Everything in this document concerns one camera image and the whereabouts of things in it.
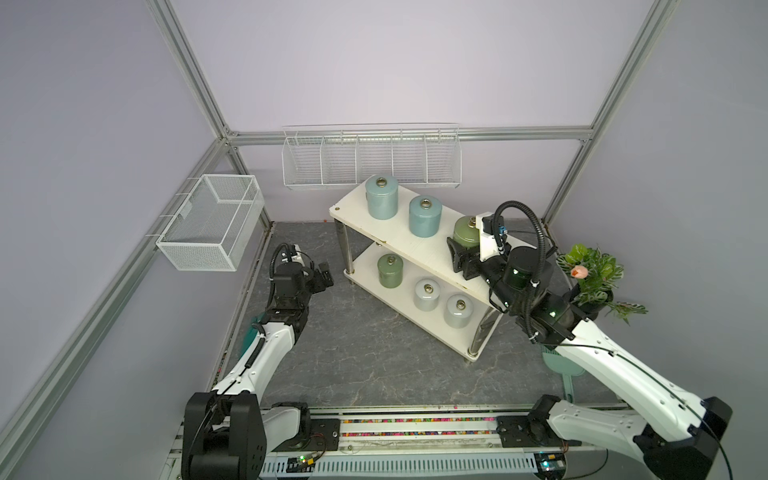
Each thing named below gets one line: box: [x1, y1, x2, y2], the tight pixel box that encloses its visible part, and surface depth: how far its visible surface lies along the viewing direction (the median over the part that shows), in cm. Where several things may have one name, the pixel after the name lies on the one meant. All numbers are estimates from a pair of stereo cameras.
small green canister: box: [377, 253, 404, 289], surface depth 93 cm
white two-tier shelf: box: [329, 175, 503, 362], surface depth 76 cm
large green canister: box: [453, 215, 480, 249], surface depth 62 cm
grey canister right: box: [444, 293, 475, 329], surface depth 83 cm
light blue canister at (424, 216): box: [408, 195, 443, 238], surface depth 68 cm
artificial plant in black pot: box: [556, 244, 648, 326], surface depth 75 cm
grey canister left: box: [413, 278, 442, 312], surface depth 86 cm
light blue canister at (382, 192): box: [365, 174, 399, 220], surface depth 72 cm
